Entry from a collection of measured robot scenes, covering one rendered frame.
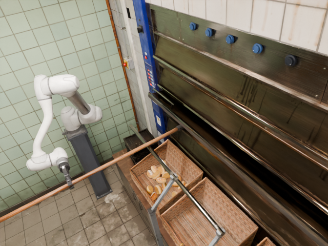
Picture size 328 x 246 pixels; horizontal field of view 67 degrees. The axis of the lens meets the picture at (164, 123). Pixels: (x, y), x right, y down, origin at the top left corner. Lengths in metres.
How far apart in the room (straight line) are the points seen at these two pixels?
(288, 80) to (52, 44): 2.16
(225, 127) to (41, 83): 1.34
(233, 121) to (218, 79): 0.27
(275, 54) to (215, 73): 0.43
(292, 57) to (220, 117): 0.66
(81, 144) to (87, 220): 0.95
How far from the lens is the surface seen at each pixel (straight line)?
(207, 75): 1.54
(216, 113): 1.63
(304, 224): 1.31
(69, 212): 3.35
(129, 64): 2.61
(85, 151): 2.77
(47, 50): 2.73
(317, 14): 1.02
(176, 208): 2.16
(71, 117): 2.52
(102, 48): 2.84
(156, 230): 2.07
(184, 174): 2.42
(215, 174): 2.01
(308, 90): 1.13
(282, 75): 1.18
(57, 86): 1.98
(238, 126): 1.51
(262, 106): 1.29
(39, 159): 2.10
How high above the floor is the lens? 2.51
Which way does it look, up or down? 38 degrees down
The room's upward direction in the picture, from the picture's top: 9 degrees counter-clockwise
